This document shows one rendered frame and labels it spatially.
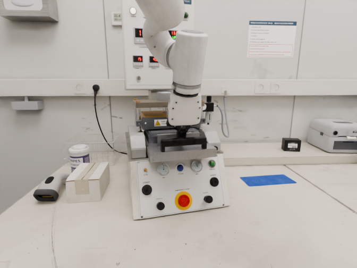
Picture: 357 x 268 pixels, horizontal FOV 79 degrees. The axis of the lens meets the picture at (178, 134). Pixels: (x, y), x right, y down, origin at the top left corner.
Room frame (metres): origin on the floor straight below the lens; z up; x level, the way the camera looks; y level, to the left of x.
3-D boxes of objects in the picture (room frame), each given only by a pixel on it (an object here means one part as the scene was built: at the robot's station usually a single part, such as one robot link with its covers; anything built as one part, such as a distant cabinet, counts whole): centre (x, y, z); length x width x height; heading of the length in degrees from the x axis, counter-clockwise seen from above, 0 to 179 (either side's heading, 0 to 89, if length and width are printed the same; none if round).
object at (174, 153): (0.80, 0.02, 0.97); 0.30 x 0.22 x 0.08; 15
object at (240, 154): (1.27, -0.65, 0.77); 0.84 x 0.30 x 0.04; 93
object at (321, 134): (1.28, -0.95, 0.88); 0.25 x 0.20 x 0.17; 177
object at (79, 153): (0.97, 0.46, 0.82); 0.09 x 0.09 x 0.15
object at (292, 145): (1.24, -0.67, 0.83); 0.09 x 0.06 x 0.07; 80
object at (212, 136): (0.88, -0.10, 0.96); 0.26 x 0.05 x 0.07; 15
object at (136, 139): (0.82, 0.17, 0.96); 0.25 x 0.05 x 0.07; 15
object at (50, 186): (0.81, 0.49, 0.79); 0.20 x 0.08 x 0.08; 3
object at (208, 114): (1.10, -0.13, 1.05); 0.15 x 0.05 x 0.15; 105
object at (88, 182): (0.82, 0.36, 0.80); 0.19 x 0.13 x 0.09; 3
